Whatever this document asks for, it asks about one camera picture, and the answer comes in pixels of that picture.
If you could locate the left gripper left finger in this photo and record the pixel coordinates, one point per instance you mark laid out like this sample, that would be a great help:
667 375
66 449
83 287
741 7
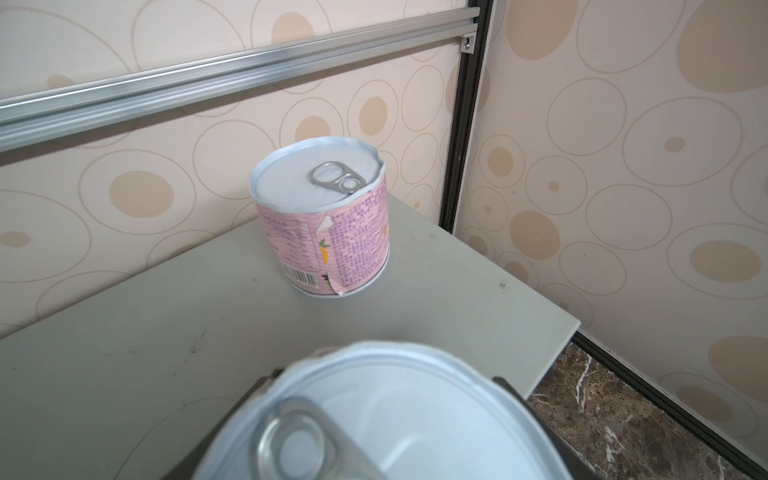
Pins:
185 469

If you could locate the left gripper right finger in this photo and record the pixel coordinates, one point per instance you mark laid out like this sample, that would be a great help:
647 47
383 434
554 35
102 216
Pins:
577 466

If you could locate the pink can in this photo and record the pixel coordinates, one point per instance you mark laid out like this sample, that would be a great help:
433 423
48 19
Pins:
382 410
324 206

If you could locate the grey metal cabinet box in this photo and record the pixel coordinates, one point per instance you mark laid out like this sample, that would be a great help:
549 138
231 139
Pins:
124 383

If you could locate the horizontal aluminium rail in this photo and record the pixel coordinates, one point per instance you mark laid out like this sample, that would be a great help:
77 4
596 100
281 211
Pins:
36 118

